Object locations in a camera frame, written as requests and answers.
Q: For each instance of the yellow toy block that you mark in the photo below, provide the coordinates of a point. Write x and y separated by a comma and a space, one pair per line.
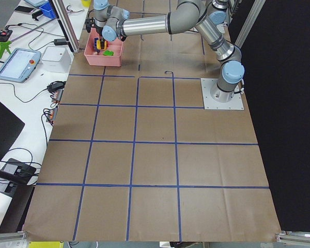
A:
101, 45

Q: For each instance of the blue toy block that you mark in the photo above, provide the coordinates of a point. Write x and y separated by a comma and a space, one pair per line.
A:
96, 45

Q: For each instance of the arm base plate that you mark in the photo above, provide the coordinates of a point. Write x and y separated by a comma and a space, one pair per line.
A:
214, 99

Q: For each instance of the green toy block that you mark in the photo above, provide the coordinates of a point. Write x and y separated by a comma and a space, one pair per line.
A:
108, 53

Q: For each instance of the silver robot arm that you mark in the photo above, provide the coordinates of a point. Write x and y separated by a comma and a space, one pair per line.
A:
113, 22

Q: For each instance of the blue plastic bin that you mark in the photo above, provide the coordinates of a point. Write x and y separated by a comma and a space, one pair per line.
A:
47, 10

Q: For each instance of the brown paper table mat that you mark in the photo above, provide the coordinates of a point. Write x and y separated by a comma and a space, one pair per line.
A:
135, 156

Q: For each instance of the white square box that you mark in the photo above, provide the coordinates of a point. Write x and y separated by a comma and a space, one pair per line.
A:
56, 59

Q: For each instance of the aluminium frame post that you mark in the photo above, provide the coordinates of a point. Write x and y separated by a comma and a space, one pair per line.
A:
65, 25

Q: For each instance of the pink plastic box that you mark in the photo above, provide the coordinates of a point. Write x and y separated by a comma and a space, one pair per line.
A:
111, 56

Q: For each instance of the black power adapter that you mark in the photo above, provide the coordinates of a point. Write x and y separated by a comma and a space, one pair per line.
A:
58, 42

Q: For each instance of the teach pendant tablet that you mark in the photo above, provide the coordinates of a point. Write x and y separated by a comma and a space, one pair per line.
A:
19, 65

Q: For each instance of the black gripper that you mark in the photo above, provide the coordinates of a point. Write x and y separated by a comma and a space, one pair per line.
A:
101, 33

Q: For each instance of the green handled grabber tool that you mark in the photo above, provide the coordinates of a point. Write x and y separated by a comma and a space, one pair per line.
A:
4, 46

